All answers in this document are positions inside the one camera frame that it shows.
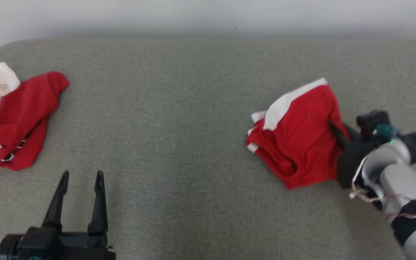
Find red shorts with white stripe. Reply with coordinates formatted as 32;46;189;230
245;77;351;190

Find red jersey with black numbers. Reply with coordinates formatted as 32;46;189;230
0;62;70;172

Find thin right arm cable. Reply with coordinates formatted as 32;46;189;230
349;170;416;221

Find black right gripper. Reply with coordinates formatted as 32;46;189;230
329;122;375;189

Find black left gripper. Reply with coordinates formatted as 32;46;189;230
17;171;117;260

